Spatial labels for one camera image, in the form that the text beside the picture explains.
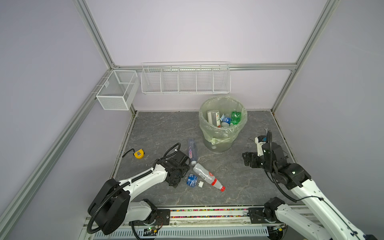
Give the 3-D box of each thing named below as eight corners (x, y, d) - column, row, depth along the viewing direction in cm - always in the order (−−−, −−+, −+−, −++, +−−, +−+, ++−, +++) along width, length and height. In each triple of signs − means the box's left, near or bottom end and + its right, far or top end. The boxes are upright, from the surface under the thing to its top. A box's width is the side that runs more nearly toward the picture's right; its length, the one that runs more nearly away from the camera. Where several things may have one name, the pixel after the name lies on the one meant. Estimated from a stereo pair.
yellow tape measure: (134, 155, 98) (132, 154, 96) (141, 149, 101) (140, 147, 99) (139, 161, 96) (138, 159, 94) (147, 154, 99) (146, 152, 97)
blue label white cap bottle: (186, 185, 85) (185, 182, 81) (189, 176, 88) (189, 173, 84) (201, 190, 83) (201, 187, 79) (204, 181, 87) (204, 178, 82)
